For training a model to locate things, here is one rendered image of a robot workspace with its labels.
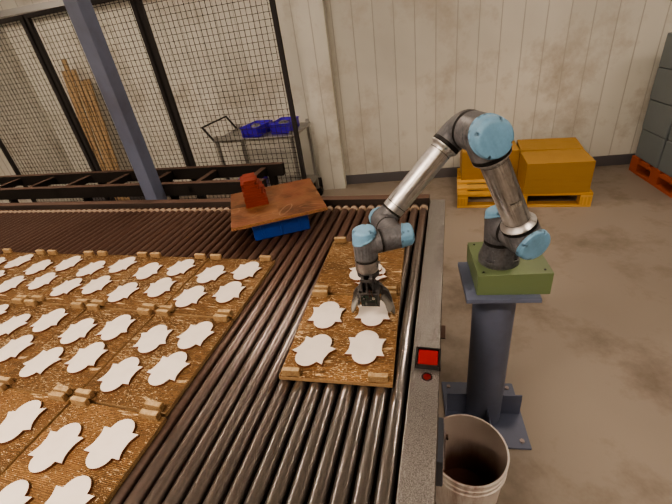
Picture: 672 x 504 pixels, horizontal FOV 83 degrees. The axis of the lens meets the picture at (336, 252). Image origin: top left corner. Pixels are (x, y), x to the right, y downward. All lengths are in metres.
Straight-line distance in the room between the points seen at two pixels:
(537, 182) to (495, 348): 2.68
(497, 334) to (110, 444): 1.42
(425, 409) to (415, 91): 4.12
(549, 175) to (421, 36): 2.00
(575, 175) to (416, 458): 3.61
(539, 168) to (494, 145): 3.05
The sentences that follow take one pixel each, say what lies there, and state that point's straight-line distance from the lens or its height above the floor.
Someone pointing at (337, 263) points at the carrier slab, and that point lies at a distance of 1.68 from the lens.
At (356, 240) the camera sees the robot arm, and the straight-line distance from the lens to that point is 1.15.
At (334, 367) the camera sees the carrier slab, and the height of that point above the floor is 0.94.
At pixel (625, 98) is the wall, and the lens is 5.46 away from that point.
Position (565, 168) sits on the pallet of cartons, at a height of 0.40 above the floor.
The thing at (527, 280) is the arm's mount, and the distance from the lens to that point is 1.58.
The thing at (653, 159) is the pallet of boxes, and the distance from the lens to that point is 5.18.
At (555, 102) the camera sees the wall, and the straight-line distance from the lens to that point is 5.18.
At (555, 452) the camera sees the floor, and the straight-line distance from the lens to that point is 2.25.
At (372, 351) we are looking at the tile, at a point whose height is 0.95.
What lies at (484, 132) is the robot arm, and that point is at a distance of 1.15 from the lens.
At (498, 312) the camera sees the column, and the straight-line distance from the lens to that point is 1.68.
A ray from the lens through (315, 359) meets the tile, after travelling 1.24.
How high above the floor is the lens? 1.84
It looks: 31 degrees down
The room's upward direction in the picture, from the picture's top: 9 degrees counter-clockwise
